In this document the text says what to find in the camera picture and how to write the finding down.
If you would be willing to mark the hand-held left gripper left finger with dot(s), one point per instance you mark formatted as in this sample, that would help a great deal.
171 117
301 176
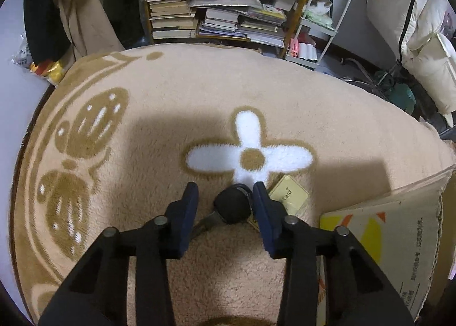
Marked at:
187 219

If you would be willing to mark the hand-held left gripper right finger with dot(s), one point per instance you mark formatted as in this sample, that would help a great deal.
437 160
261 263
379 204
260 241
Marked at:
265 222

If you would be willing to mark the black round head key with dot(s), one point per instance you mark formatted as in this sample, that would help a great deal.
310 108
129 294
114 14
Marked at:
231 206

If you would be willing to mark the pale yellow card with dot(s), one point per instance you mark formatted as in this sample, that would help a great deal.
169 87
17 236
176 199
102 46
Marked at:
288 192

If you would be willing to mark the cardboard box with yellow print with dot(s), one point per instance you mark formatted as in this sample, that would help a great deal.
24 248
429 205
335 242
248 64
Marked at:
392 240

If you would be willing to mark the beige butterfly print blanket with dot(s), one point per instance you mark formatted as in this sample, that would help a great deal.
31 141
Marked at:
160 105

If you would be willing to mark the pink bottle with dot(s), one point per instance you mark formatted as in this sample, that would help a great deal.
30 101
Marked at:
294 47

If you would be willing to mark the dark green container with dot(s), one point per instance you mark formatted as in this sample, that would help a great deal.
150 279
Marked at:
402 96

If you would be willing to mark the clear plastic bag of toys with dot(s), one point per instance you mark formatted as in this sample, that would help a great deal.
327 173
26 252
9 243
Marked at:
53 73

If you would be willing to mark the pile of books and magazines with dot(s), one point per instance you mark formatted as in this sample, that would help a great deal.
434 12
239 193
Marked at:
228 20

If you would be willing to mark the stack of old books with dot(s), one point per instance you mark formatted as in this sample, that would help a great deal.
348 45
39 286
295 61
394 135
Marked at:
171 12

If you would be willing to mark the pale green packet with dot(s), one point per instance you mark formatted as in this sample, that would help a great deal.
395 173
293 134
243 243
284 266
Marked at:
320 21

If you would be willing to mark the black hanging bag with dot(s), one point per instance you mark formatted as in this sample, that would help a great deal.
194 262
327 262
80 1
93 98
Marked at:
128 9

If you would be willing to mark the beige trench coat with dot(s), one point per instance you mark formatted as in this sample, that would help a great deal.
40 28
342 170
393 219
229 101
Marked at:
85 20

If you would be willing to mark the white plush toy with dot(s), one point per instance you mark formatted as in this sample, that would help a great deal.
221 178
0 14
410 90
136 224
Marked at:
320 5

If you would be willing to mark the cream padded recliner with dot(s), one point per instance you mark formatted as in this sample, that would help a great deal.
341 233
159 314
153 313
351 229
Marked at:
427 45

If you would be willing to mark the black hanging coat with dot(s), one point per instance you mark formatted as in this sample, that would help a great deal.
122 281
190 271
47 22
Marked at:
42 9

